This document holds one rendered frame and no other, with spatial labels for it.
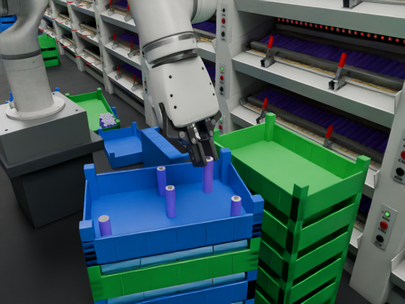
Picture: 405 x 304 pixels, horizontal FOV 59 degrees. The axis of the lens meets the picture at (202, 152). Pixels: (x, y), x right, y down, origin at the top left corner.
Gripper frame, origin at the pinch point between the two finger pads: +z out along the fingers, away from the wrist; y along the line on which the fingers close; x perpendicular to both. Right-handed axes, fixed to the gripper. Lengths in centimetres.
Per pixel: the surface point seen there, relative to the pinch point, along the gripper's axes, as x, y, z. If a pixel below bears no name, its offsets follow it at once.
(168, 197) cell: -9.5, 3.3, 7.2
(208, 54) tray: -56, -61, -21
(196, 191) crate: -14.0, -6.4, 10.3
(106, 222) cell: -8.6, 16.1, 5.7
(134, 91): -144, -77, -20
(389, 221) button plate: 6, -44, 34
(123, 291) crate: -11.9, 16.2, 19.2
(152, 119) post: -124, -71, -1
